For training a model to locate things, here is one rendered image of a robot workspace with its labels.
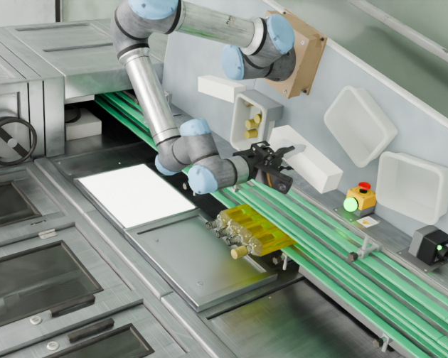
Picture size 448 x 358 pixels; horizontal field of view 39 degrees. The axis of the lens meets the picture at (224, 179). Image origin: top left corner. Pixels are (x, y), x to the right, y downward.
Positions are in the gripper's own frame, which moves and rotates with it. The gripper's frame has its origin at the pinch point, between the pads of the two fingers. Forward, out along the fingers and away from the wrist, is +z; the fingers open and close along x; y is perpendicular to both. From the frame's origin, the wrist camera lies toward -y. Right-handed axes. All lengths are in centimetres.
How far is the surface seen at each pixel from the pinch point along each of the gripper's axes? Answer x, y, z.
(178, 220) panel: 61, 45, -1
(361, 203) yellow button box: 18.7, -8.1, 26.7
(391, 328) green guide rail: 38, -41, 15
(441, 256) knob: 14.9, -38.2, 27.7
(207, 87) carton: 27, 80, 28
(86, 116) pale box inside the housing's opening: 71, 135, 4
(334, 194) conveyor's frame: 26.1, 4.7, 29.8
